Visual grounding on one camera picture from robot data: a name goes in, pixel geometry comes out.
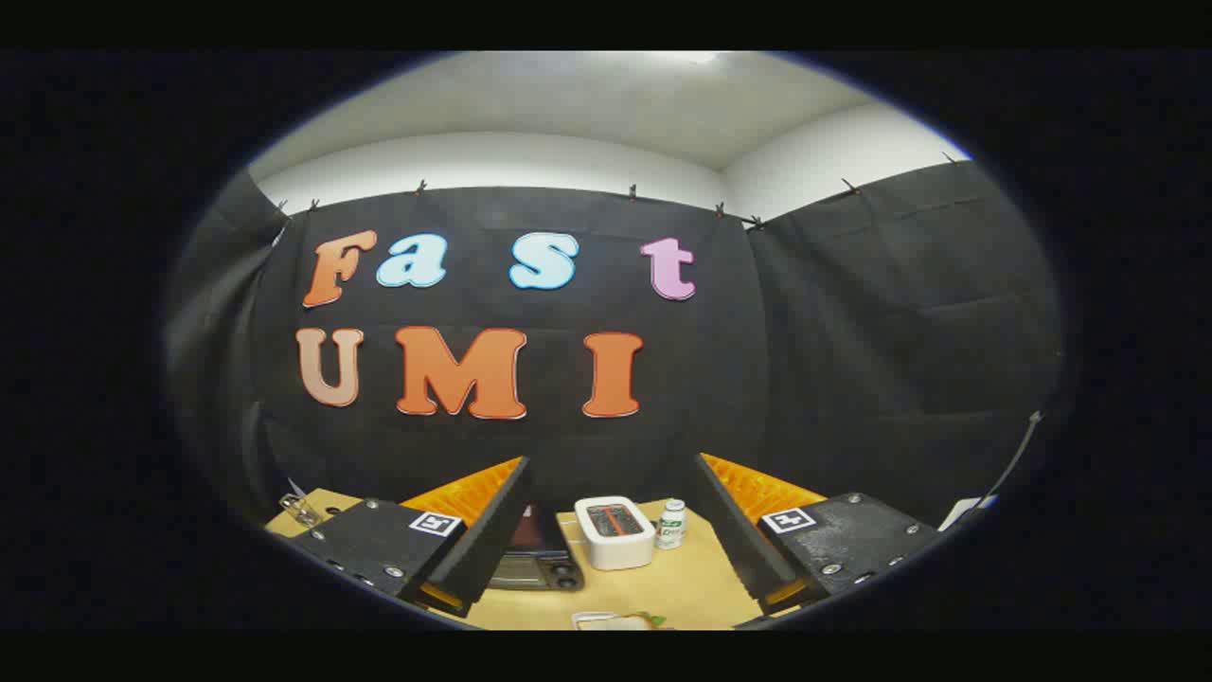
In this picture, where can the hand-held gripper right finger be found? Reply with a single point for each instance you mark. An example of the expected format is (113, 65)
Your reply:
(734, 530)

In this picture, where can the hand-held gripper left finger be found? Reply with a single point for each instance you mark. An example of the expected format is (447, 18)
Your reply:
(492, 530)

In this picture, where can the black toaster oven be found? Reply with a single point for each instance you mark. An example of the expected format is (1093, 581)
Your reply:
(535, 559)

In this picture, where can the white pop-up toaster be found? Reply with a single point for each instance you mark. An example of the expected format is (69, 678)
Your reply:
(615, 547)

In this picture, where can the small white drink bottle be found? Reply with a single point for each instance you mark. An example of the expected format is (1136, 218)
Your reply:
(671, 529)

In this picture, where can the white plastic tray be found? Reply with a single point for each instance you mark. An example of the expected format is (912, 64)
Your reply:
(601, 621)

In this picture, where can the row of black cloth clips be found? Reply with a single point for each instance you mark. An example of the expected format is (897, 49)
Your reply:
(632, 193)

